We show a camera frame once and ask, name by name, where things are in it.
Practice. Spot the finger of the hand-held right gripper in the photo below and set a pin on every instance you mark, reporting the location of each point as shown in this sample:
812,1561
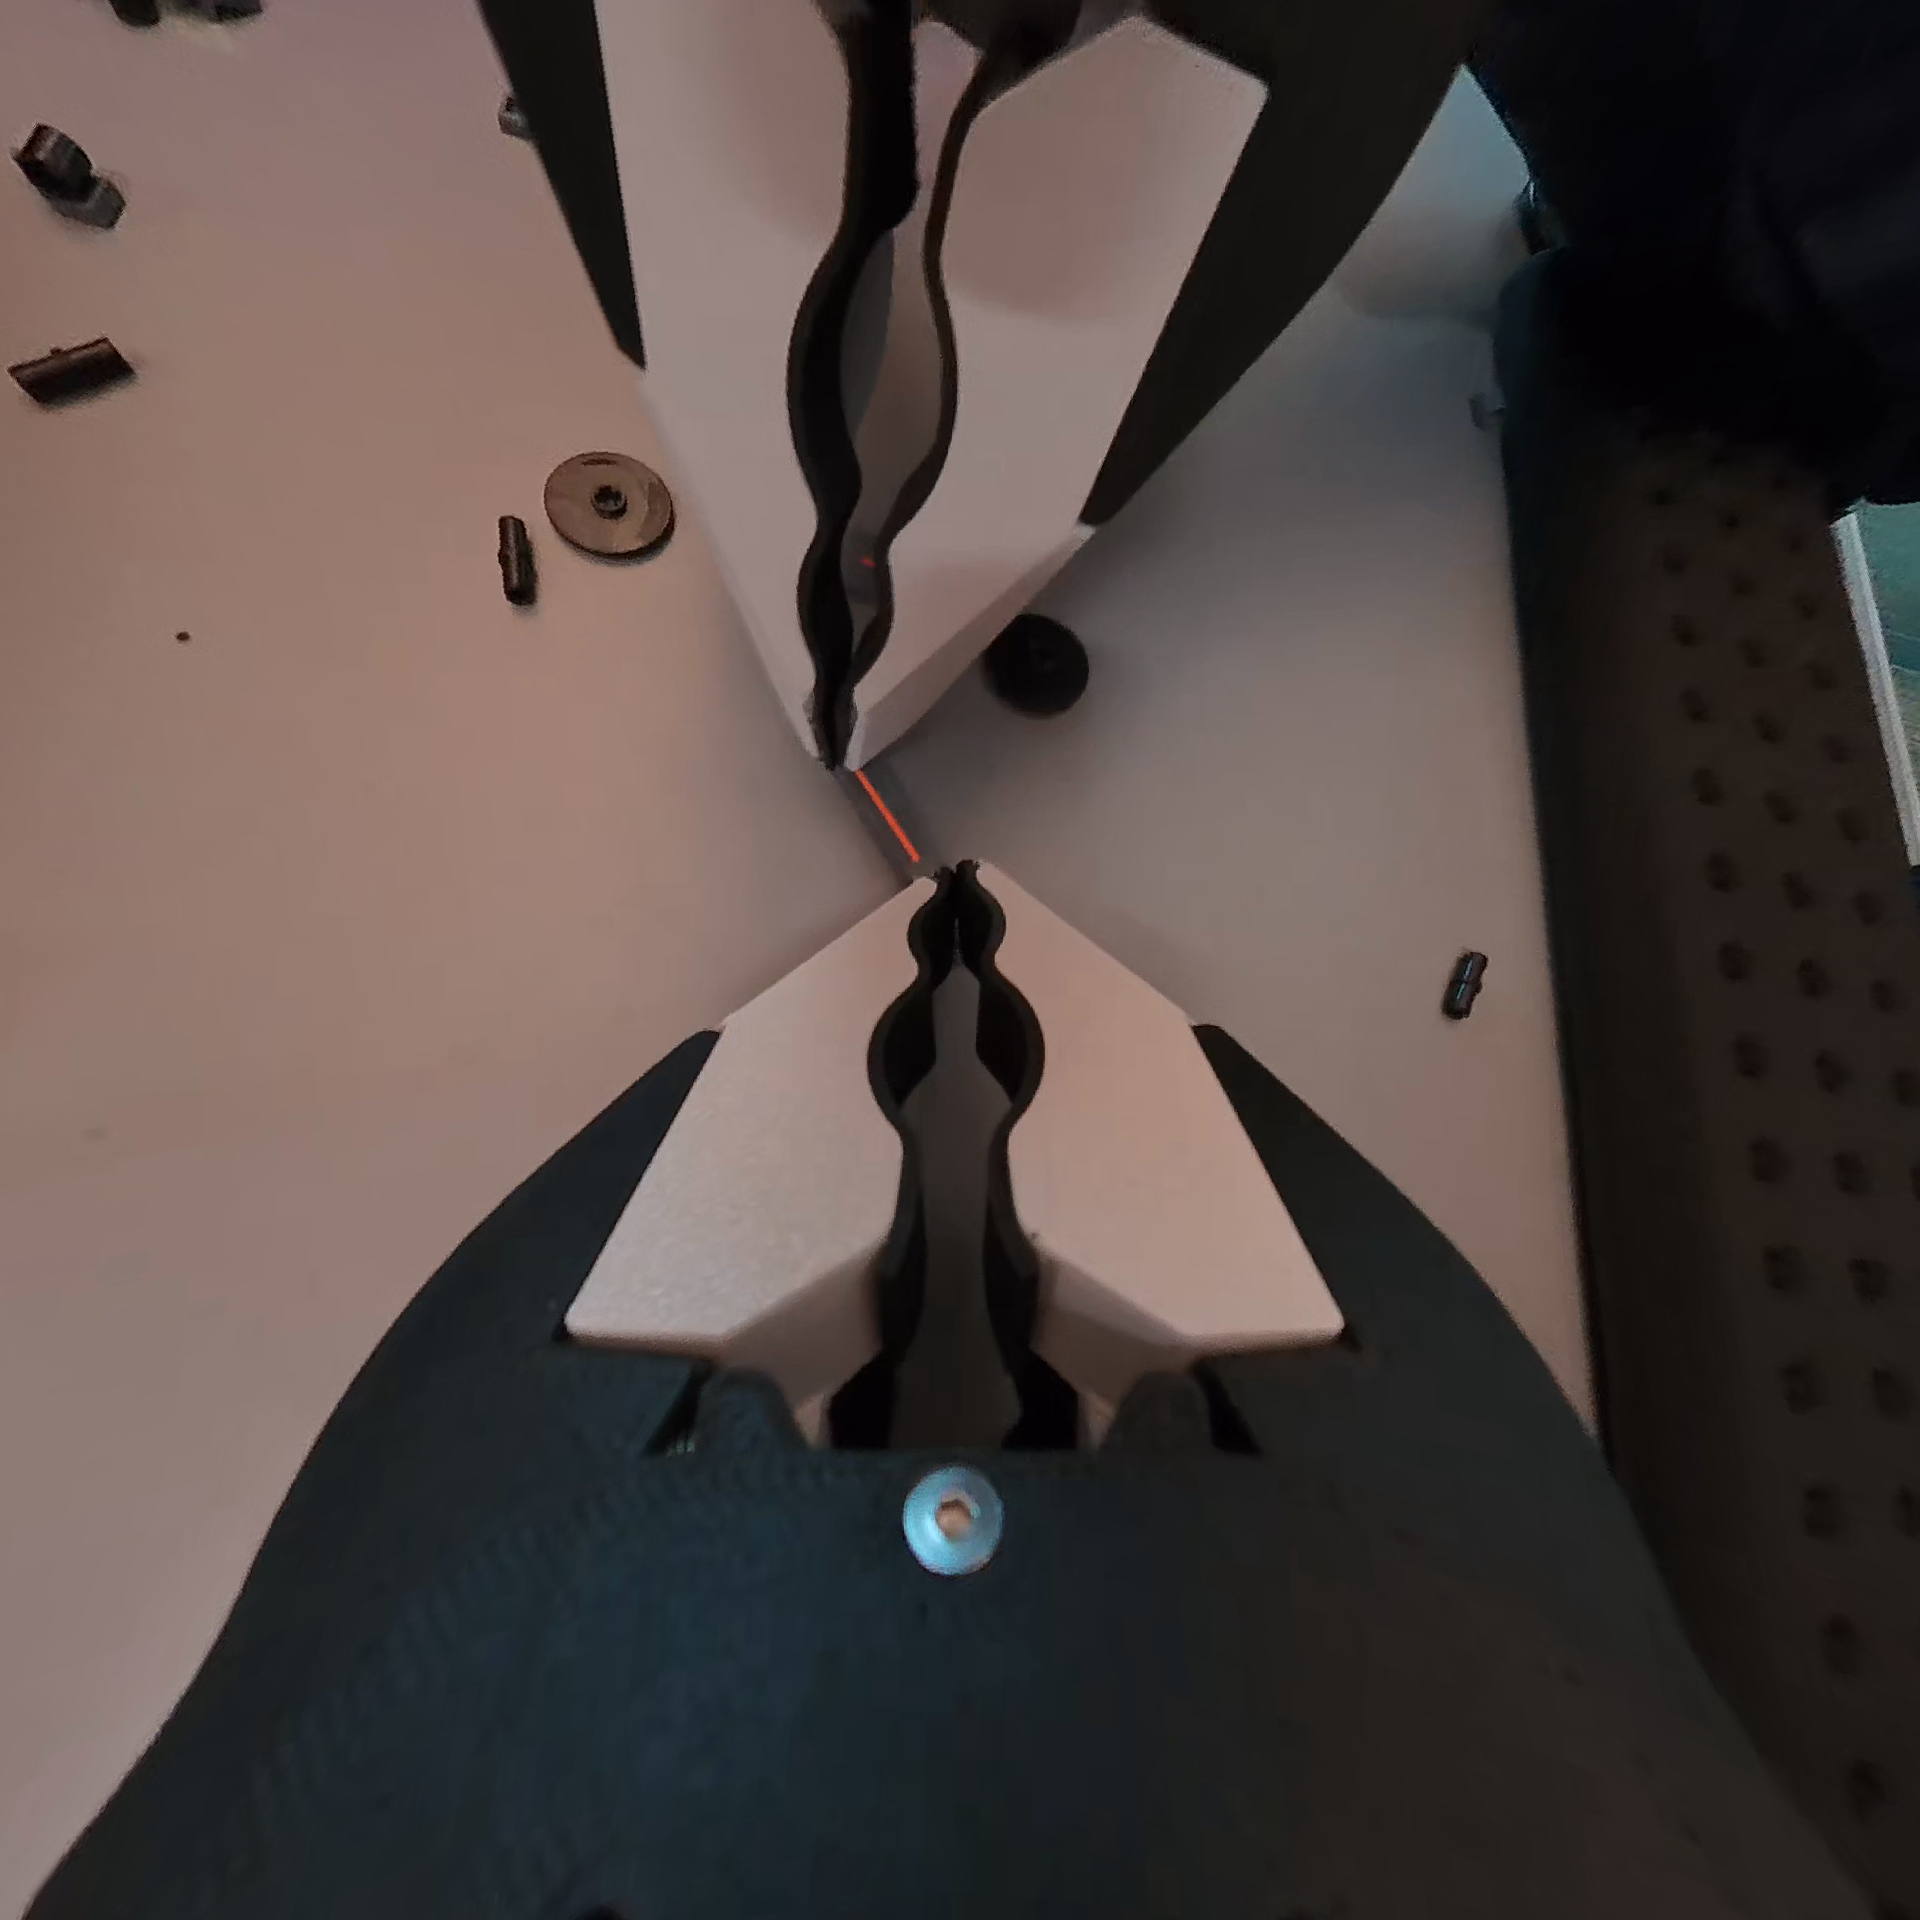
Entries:
705,301
1081,301

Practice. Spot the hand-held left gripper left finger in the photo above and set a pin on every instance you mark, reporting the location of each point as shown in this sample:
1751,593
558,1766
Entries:
735,1185

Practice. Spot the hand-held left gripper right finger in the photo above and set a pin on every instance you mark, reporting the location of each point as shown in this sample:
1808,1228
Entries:
1185,1185

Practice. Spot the grey orange-striped lego plate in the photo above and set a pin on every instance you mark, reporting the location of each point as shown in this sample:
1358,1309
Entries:
885,819

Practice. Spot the dark round lego disc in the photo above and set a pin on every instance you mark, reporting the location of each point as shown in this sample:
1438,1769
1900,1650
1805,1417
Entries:
1035,660
609,507

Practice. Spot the black lego pin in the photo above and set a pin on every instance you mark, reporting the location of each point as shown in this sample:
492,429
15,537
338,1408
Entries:
1466,982
516,558

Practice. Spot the flat black lego piece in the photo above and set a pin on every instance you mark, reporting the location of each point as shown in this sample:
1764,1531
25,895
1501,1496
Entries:
72,369

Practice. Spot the curved black lego piece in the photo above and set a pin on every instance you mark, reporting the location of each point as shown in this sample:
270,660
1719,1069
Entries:
68,172

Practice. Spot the person's dark clothing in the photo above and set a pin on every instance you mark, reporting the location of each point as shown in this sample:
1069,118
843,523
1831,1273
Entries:
1724,150

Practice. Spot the black perforated seat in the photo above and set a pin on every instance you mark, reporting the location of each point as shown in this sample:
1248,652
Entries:
1724,1201

